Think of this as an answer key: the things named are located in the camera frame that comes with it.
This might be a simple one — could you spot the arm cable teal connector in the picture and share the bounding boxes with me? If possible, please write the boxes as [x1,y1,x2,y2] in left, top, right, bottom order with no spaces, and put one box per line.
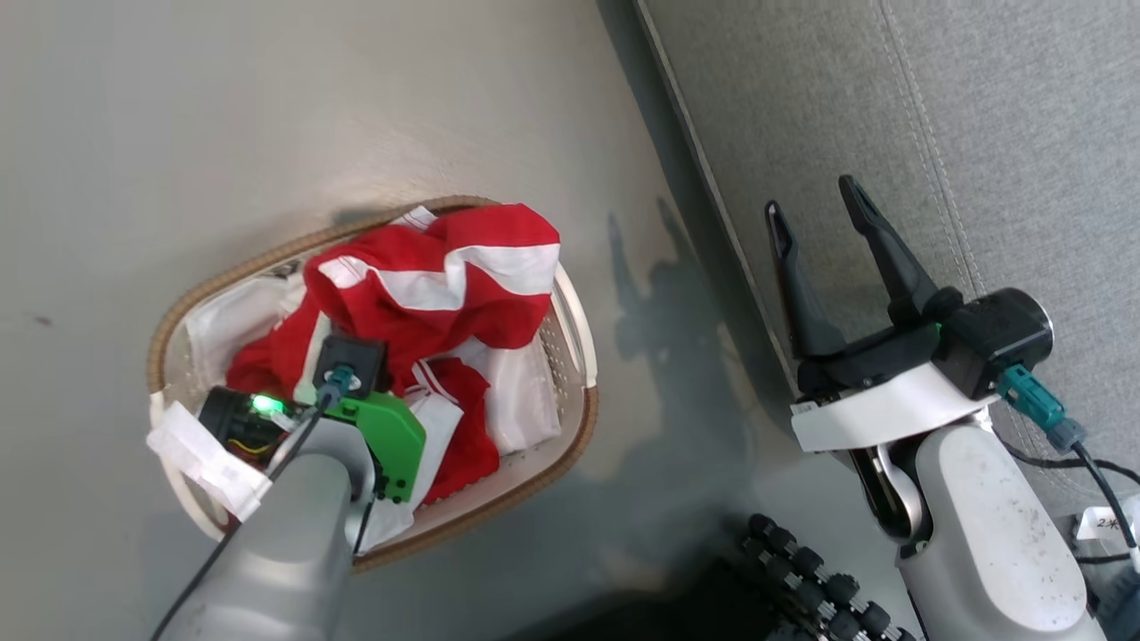
[997,365,1140,571]
[151,365,357,641]

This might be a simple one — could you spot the white laundry basket brown rim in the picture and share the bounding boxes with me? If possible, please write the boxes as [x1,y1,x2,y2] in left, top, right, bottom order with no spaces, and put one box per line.
[147,194,599,572]

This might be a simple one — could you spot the red and white garment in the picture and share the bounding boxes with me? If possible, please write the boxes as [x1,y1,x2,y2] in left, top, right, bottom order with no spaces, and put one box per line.
[225,203,562,507]

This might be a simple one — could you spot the grey fabric sofa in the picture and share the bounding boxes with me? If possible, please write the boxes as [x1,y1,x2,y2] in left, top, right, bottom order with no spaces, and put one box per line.
[634,0,1140,571]

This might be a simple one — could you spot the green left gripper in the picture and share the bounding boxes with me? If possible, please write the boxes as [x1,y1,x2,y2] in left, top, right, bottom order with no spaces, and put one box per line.
[198,385,427,504]

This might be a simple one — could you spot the left arm cable teal connector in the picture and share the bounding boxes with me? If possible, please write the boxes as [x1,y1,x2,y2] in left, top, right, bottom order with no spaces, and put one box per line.
[151,365,357,641]

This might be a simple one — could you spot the right arm cable teal connector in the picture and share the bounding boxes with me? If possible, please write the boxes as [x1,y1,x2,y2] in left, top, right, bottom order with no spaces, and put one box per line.
[997,365,1140,571]

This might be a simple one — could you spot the white paper label tag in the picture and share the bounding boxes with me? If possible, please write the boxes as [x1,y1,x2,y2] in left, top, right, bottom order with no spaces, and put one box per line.
[1076,497,1140,544]

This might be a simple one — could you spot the thin black cable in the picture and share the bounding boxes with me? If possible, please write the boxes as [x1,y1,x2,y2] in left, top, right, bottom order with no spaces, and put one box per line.
[993,432,1140,486]

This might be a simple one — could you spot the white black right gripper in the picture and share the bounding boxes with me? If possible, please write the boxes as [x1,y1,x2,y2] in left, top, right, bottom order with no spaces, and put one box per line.
[764,174,1003,455]

